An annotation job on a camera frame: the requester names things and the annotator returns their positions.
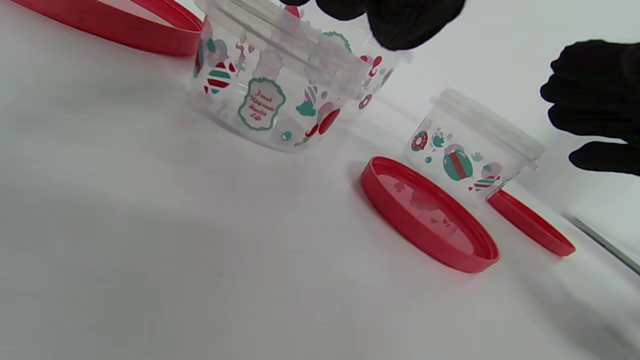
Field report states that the person's right hand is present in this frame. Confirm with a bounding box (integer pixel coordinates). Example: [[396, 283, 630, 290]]
[[539, 39, 640, 177]]

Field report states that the person's left hand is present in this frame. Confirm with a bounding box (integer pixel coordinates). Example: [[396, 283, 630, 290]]
[[279, 0, 467, 52]]

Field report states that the large clear printed food container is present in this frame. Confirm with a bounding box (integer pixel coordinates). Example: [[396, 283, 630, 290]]
[[280, 0, 413, 126]]

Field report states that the small clear printed food container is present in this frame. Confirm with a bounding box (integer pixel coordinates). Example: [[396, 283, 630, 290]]
[[404, 87, 547, 208]]

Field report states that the medium red lid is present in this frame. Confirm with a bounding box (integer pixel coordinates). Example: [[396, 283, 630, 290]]
[[487, 189, 577, 258]]

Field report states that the medium clear printed food container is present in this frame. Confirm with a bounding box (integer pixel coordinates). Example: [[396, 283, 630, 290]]
[[191, 0, 373, 153]]

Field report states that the small red lid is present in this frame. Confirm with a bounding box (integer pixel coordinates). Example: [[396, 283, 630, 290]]
[[360, 156, 501, 274]]

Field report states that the large red lid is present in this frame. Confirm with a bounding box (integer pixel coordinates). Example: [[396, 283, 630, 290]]
[[10, 0, 207, 57]]

